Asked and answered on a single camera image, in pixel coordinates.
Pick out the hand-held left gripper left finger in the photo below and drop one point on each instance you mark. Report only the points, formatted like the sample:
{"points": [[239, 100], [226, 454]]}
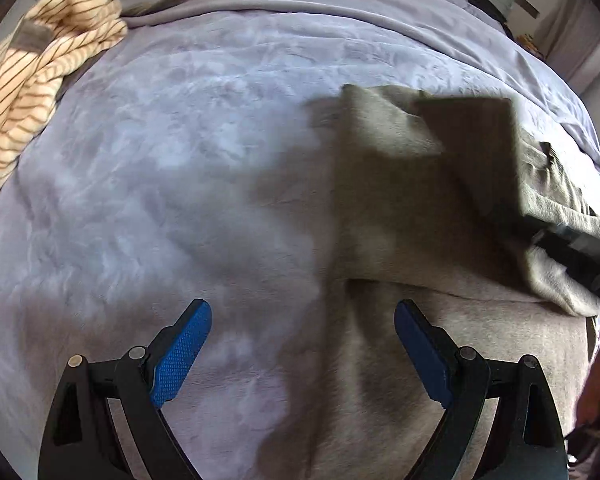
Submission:
{"points": [[182, 350]]}

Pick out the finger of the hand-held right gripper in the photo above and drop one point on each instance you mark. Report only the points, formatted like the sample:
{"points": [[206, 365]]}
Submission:
{"points": [[585, 260]]}

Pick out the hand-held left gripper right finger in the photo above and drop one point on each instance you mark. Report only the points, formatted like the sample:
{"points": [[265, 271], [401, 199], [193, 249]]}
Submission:
{"points": [[422, 355]]}

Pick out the khaki knit sweater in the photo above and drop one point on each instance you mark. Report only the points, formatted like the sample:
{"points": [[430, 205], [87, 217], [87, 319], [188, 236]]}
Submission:
{"points": [[405, 200]]}

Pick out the black clothes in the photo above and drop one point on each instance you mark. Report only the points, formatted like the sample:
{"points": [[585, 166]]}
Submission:
{"points": [[480, 2]]}

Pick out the lavender plush blanket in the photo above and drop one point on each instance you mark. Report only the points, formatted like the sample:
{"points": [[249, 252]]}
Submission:
{"points": [[155, 185]]}

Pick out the cream striped garment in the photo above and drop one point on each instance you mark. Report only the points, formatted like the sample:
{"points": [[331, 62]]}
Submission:
{"points": [[30, 85]]}

